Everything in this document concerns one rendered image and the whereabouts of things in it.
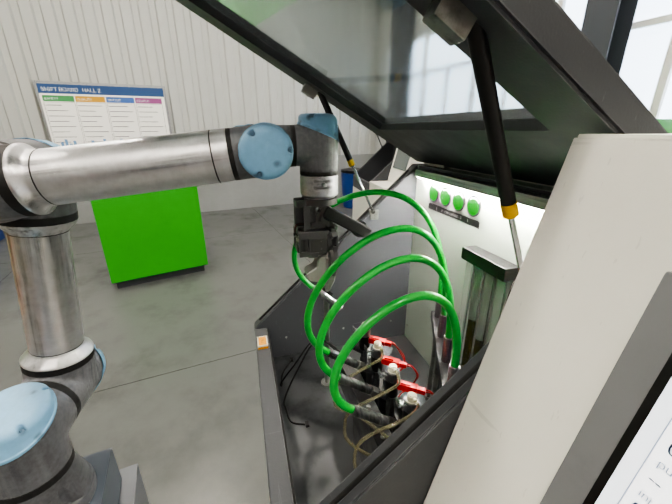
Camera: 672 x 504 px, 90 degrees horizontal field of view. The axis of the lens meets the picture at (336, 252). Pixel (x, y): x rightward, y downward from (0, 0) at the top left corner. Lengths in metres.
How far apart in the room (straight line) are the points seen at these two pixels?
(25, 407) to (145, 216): 3.23
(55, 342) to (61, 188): 0.36
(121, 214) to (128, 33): 3.97
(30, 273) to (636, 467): 0.84
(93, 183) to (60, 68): 6.72
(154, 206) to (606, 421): 3.80
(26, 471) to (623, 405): 0.81
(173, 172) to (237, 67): 6.81
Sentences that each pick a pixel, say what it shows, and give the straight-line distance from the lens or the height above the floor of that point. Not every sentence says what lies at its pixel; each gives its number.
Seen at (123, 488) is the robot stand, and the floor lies 0.80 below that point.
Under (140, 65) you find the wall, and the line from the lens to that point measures 7.14.
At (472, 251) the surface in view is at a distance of 0.83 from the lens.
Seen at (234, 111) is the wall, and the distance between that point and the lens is 7.17.
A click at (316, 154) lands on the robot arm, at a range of 0.63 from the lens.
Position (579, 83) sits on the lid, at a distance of 0.43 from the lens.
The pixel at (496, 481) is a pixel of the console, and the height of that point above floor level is 1.16.
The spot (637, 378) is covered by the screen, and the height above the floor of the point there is 1.36.
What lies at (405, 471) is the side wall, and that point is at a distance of 0.59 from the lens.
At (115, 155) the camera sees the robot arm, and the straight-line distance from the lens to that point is 0.54.
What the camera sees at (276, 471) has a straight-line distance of 0.76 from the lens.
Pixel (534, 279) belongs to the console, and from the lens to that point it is 0.45.
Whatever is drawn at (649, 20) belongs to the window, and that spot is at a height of 2.51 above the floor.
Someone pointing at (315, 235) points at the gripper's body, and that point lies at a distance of 0.66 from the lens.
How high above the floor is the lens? 1.56
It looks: 20 degrees down
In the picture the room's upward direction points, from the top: straight up
